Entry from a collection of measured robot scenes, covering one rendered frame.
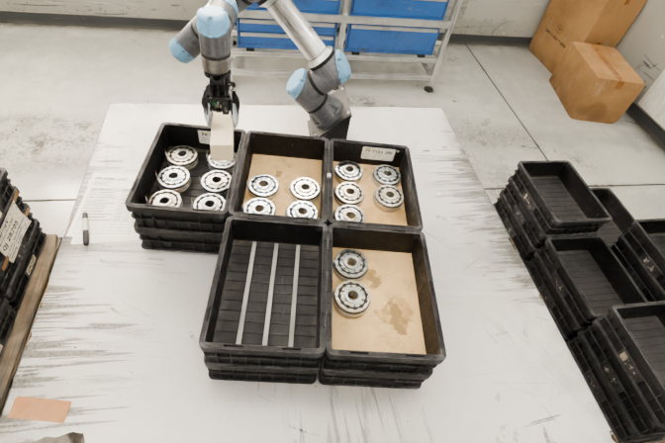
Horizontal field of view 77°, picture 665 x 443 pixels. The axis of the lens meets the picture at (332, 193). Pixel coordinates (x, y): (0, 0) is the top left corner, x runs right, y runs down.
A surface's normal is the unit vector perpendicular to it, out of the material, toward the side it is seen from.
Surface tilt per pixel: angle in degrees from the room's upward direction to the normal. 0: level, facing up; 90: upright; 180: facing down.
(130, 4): 90
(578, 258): 0
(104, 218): 0
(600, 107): 91
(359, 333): 0
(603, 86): 89
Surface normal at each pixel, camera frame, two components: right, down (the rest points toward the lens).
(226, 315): 0.12, -0.67
